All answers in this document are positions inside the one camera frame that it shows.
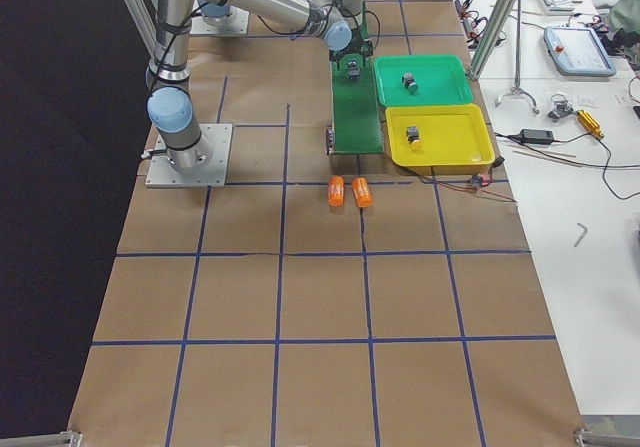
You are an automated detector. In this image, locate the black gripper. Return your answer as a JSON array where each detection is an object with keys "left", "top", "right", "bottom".
[{"left": 329, "top": 29, "right": 374, "bottom": 65}]

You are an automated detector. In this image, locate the yellow push button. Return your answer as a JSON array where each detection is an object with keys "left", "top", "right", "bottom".
[{"left": 405, "top": 126, "right": 421, "bottom": 150}]

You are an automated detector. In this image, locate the orange 4680 cylinder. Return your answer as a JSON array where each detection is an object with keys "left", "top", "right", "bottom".
[
  {"left": 327, "top": 175, "right": 344, "bottom": 207},
  {"left": 351, "top": 177, "right": 373, "bottom": 209}
]

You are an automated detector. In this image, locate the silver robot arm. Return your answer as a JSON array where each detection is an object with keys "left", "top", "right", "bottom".
[{"left": 146, "top": 0, "right": 374, "bottom": 183}]

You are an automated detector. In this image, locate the green plastic tray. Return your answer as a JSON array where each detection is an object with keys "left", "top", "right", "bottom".
[{"left": 374, "top": 55, "right": 473, "bottom": 107}]

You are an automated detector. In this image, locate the green conveyor belt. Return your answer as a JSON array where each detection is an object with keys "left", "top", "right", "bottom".
[{"left": 325, "top": 8, "right": 384, "bottom": 155}]

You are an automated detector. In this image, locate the yellow plastic tray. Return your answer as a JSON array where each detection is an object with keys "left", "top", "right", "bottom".
[{"left": 385, "top": 104, "right": 496, "bottom": 173}]

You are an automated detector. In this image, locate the black power adapter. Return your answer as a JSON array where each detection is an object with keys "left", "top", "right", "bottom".
[{"left": 520, "top": 129, "right": 555, "bottom": 145}]

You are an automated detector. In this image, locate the teach pendant tablet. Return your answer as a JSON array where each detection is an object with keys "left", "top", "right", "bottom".
[{"left": 543, "top": 27, "right": 617, "bottom": 78}]

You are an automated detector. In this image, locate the person at desk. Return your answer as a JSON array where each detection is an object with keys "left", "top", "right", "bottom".
[{"left": 599, "top": 0, "right": 639, "bottom": 70}]

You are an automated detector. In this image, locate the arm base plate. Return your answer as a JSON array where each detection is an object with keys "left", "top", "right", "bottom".
[
  {"left": 190, "top": 7, "right": 249, "bottom": 37},
  {"left": 145, "top": 124, "right": 233, "bottom": 188}
]

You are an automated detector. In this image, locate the aluminium frame post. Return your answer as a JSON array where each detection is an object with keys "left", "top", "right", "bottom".
[{"left": 467, "top": 0, "right": 516, "bottom": 80}]

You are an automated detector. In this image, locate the red thin wire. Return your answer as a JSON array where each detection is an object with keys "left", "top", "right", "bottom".
[{"left": 404, "top": 159, "right": 519, "bottom": 206}]

